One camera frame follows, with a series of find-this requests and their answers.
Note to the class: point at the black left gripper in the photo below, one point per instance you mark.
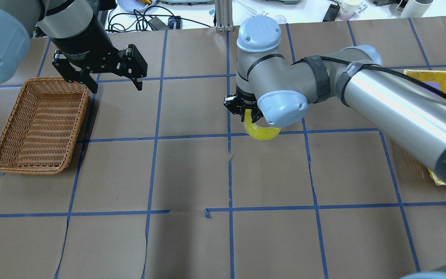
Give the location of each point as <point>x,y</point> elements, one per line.
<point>84,43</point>

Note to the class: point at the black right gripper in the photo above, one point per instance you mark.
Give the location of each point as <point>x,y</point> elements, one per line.
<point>243,103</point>

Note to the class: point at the yellow tape roll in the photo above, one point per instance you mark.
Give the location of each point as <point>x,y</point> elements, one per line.
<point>258,132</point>

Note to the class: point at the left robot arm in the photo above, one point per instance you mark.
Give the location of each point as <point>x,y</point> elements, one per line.
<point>56,18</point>

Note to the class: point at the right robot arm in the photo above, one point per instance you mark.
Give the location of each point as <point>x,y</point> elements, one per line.
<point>413,113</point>

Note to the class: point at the blue plate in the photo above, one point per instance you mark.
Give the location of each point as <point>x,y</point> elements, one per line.
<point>131,5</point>

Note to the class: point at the brass cylinder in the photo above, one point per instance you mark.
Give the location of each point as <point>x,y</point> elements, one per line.
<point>145,2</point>

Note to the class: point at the black power adapter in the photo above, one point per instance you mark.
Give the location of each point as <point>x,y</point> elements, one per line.
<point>173,23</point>

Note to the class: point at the brown wicker basket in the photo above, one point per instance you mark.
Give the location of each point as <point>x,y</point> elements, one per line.
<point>41,132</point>

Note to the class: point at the white light bulb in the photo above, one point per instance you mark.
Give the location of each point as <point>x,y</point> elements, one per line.
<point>280,19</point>

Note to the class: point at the black phone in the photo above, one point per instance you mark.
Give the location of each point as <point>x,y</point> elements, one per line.
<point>331,13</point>

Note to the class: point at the white paper cup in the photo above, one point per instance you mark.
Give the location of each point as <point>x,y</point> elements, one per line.
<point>348,8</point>

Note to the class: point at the purple foam block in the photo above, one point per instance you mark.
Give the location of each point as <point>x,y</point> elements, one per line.
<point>435,85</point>

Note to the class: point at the yellow plastic basket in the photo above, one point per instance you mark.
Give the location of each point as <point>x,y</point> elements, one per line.
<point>443,83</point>

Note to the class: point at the aluminium frame post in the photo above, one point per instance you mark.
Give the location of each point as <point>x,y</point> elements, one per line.
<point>223,15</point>

